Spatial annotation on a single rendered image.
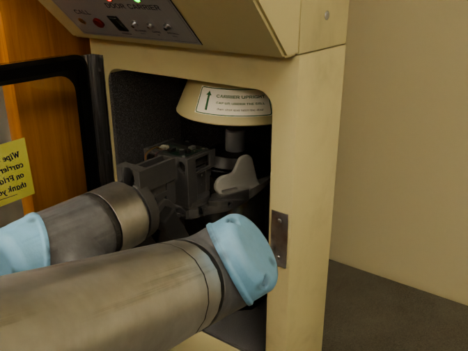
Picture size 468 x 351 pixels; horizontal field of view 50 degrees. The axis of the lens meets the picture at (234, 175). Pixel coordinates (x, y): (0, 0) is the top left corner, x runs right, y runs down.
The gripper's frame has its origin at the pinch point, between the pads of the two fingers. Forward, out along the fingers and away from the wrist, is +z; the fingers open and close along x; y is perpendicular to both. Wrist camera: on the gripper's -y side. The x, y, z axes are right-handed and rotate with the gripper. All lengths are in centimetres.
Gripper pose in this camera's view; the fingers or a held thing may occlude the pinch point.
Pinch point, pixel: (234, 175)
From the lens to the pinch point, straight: 72.1
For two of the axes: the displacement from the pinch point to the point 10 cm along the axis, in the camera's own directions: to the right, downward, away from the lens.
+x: -8.1, -2.2, 5.5
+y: 0.0, -9.3, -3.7
